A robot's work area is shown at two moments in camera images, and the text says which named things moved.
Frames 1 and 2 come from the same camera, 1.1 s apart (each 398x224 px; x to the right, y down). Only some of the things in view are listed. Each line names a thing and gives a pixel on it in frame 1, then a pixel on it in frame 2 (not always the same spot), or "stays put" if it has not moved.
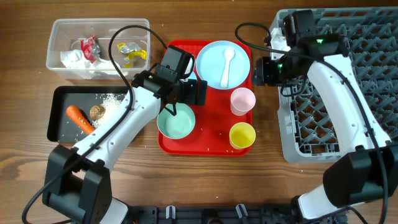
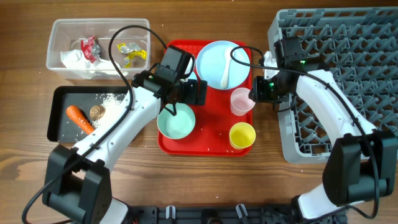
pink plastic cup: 242,100 stays put
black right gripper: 262,68 → 260,96
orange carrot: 76,114 stays put
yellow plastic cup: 242,135 stays put
